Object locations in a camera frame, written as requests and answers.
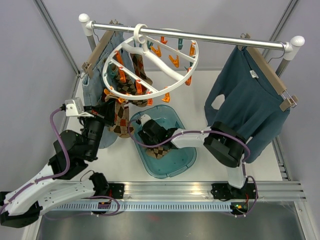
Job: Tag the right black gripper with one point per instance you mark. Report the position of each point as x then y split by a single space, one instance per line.
144 136

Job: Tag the blue denim garment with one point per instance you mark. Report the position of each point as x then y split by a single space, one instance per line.
94 88

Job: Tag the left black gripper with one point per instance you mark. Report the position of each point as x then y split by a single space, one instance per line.
106 110

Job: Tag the white slotted cable duct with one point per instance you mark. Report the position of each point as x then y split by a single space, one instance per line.
146 206

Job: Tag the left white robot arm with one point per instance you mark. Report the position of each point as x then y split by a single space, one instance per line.
53 185

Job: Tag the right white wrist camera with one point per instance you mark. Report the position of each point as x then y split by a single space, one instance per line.
144 119

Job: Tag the teal plastic basin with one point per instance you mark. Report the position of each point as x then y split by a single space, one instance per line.
174 162

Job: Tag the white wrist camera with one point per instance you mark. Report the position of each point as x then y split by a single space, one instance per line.
74 108
144 119

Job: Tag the teal long sleeve shirt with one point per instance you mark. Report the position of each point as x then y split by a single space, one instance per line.
243 99

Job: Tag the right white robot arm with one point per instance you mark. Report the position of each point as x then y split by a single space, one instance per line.
224 144

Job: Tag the beige clothes hanger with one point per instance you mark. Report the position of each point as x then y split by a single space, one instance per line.
97 51
268 72

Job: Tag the brown argyle sock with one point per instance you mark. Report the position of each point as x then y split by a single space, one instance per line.
128 87
157 152

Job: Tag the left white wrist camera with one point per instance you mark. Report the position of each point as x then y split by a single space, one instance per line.
74 108

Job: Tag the metal clothes rack rail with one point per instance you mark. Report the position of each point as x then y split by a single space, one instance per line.
89 26

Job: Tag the orange clip front left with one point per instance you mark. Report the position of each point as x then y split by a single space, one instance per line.
121 100

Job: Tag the white round clip hanger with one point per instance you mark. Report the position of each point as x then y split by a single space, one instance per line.
177 67

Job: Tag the orange clip right rim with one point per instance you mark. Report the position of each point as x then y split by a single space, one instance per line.
149 100

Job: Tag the beige orange argyle sock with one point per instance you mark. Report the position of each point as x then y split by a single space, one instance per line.
138 66

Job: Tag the left beige clothes hanger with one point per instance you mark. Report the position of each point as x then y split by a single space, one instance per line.
97 51

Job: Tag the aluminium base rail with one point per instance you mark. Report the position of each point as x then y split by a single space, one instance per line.
270 191

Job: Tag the teal clip front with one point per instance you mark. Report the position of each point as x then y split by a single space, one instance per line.
112 76

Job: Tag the right beige clothes hanger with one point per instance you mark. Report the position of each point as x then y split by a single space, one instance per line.
268 72

